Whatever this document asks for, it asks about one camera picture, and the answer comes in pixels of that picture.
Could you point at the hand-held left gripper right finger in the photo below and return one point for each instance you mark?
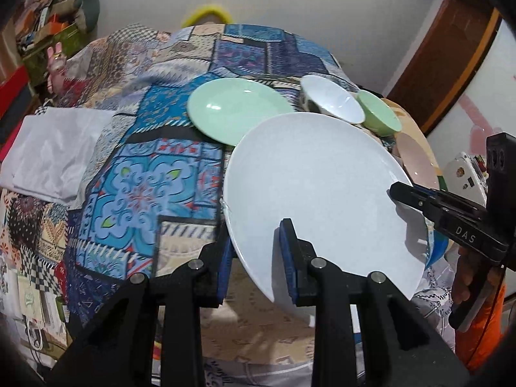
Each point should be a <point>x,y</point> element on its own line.
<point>288,258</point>

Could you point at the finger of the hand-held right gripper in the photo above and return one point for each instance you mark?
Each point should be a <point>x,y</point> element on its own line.
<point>407,195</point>

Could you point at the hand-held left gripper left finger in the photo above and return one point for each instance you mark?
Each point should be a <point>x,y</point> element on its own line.
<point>223,274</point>

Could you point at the large white plate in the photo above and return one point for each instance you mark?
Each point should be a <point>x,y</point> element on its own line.
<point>314,177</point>

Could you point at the green bowl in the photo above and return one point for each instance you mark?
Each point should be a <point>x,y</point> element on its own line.
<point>377,113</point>

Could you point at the person's right forearm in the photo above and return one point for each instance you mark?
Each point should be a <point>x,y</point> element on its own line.
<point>483,330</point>

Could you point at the person's right hand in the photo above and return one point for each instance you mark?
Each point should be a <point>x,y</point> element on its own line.
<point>463,276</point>

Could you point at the pink plate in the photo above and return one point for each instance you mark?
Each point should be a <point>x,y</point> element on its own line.
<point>419,161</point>

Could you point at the white stickered suitcase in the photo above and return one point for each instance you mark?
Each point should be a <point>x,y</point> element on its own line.
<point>459,173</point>

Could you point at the white bowl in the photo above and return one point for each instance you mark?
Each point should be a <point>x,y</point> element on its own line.
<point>330,96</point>

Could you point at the patchwork printed blanket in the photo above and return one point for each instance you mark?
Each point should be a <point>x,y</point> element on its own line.
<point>141,177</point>

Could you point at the green plate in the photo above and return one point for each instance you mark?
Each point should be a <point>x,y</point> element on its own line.
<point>234,107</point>

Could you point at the white folded cloth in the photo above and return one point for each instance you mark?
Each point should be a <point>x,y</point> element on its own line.
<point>52,149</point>

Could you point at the green cardboard box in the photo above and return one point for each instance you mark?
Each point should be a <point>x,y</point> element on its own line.
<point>44,52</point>

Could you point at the dark green round cushion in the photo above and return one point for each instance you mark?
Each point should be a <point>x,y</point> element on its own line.
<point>90,4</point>

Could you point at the pile of household clutter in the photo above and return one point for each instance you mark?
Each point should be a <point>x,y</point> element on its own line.
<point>40,16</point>

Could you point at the brown wooden door frame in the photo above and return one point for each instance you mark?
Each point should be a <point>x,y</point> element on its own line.
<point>443,56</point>

